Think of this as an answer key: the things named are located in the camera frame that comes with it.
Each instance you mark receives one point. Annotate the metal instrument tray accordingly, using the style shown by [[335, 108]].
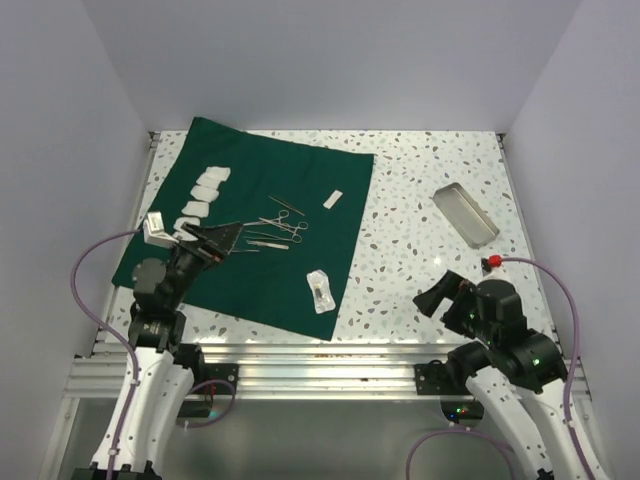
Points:
[[465, 215]]

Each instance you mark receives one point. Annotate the green surgical cloth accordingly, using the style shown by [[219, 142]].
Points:
[[309, 199]]

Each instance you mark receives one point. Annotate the thin steel tweezers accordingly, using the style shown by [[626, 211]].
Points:
[[261, 234]]

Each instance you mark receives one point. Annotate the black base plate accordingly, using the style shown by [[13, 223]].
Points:
[[432, 379], [216, 379]]

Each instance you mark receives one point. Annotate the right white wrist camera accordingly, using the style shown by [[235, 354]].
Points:
[[492, 267]]

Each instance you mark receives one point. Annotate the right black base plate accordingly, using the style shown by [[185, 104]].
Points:
[[432, 379]]

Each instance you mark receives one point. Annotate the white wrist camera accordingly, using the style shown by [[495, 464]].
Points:
[[492, 267], [154, 232]]

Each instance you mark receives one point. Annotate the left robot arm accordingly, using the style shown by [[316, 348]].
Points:
[[161, 370]]

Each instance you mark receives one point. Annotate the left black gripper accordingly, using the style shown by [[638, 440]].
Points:
[[215, 246]]

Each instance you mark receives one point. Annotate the small white paper packet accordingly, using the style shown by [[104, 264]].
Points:
[[333, 199]]

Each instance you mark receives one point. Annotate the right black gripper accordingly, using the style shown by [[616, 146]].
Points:
[[456, 288]]

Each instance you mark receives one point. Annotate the clear plastic blister pack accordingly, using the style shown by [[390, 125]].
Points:
[[319, 285]]

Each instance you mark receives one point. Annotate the aluminium mounting rail frame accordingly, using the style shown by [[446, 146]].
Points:
[[376, 340]]

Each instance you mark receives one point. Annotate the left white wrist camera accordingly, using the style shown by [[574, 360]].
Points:
[[154, 232]]

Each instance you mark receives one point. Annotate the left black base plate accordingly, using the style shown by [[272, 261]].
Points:
[[216, 379]]

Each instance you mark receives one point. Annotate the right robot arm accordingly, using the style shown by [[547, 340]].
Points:
[[517, 373]]

